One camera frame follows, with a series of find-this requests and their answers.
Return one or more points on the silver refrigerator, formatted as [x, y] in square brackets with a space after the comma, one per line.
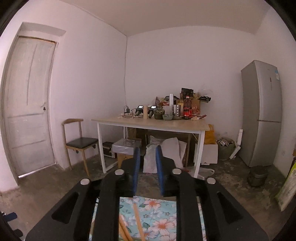
[262, 113]

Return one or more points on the floral blue tablecloth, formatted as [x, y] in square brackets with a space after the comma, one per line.
[158, 217]

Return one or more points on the rice bag white green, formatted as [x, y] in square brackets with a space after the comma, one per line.
[287, 192]

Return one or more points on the cardboard box under table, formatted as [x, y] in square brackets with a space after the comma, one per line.
[124, 149]

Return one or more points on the white door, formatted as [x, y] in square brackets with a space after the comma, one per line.
[26, 97]

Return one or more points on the steel rice cooker pot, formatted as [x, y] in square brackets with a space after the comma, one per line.
[257, 176]

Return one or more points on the green bag on floor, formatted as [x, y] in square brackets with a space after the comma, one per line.
[226, 147]

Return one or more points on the white sack under table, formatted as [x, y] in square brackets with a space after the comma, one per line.
[171, 148]

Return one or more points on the wooden chopstick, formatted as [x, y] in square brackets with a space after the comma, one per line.
[124, 231]
[139, 225]

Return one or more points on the wooden chair black seat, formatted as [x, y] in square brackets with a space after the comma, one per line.
[80, 144]

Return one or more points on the yellow plastic bag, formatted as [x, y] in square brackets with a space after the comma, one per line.
[210, 136]

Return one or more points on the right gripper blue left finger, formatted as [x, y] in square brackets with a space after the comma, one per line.
[136, 157]

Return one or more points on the red oil bottle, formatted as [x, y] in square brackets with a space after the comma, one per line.
[187, 108]

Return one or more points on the white side table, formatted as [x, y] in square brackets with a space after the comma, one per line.
[194, 127]

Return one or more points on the white box on floor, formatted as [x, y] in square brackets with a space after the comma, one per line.
[210, 154]

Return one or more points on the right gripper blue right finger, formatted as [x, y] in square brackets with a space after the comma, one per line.
[160, 171]

